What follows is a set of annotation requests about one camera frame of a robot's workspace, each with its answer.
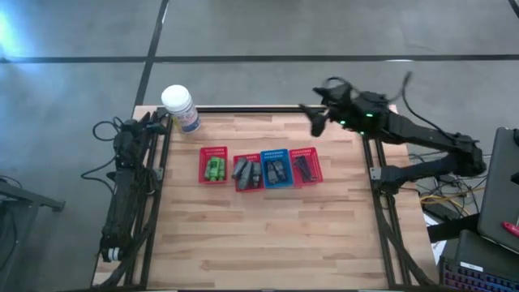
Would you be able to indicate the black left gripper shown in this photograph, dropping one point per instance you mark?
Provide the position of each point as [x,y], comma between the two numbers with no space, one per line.
[127,142]

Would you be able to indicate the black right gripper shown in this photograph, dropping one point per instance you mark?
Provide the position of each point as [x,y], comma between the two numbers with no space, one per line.
[348,107]

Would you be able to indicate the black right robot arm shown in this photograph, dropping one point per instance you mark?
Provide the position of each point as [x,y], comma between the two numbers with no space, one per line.
[430,140]

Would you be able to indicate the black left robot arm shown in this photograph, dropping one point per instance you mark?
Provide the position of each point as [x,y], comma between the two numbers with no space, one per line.
[121,211]

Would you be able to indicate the white disinfecting wipes canister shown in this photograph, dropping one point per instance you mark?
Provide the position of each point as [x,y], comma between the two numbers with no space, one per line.
[180,107]

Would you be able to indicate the red plastic basket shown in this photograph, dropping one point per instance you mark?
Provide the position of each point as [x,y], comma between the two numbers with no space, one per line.
[213,152]
[248,155]
[306,152]

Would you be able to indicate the blue plastic basket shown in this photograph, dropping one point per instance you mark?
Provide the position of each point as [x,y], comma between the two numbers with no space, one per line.
[276,154]

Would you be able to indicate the black side desk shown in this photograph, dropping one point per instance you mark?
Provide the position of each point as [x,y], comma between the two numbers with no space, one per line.
[24,198]

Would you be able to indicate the black power brick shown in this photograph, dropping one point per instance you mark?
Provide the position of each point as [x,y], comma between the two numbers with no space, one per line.
[438,210]

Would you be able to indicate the black cloth strip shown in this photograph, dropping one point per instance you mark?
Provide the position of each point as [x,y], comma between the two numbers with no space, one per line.
[454,227]

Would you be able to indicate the grey laptop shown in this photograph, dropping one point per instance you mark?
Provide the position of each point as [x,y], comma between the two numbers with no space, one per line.
[500,186]

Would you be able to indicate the black box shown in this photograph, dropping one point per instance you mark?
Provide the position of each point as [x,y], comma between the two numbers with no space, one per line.
[482,251]

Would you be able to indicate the red marker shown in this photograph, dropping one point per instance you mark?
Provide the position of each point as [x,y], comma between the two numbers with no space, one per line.
[510,228]

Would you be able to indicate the black backlit keyboard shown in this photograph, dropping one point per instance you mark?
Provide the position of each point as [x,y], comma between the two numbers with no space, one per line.
[474,280]

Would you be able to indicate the black aluminium frame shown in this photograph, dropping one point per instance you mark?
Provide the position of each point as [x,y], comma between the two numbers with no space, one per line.
[263,110]

